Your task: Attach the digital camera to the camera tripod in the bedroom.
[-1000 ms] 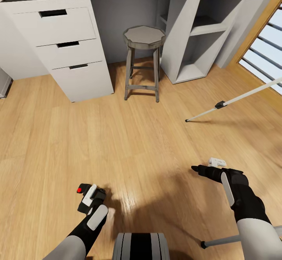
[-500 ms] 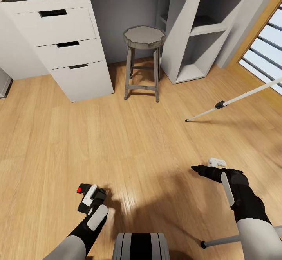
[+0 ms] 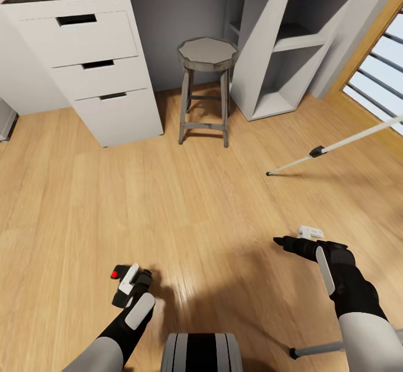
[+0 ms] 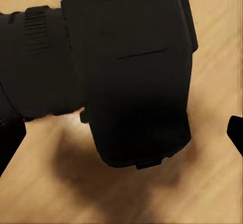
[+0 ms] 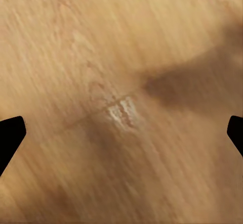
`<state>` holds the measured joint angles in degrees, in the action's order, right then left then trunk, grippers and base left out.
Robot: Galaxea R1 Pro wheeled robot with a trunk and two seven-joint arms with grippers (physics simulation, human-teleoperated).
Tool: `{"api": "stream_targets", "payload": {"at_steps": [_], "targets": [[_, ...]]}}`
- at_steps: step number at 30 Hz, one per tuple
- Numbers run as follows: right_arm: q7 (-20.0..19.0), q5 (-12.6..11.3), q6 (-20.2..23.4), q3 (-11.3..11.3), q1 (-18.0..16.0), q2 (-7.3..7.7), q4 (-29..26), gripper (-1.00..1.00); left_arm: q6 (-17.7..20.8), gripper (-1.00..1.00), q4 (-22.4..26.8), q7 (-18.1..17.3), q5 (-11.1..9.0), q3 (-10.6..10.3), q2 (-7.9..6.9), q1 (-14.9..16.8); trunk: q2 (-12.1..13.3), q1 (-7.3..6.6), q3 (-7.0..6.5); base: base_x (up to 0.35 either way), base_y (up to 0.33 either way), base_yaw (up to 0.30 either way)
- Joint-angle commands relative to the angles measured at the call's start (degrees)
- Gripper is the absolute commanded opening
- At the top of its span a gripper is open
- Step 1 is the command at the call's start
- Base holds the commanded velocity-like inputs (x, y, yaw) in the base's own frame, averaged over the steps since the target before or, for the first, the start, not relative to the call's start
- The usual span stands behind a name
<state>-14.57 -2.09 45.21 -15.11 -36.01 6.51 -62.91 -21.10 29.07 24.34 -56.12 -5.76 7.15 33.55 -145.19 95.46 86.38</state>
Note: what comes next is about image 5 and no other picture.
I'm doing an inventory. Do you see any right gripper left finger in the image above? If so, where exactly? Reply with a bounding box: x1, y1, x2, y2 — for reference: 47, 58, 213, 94
0, 116, 26, 176

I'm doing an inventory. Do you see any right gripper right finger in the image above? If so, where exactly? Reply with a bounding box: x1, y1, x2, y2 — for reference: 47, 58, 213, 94
227, 116, 243, 156

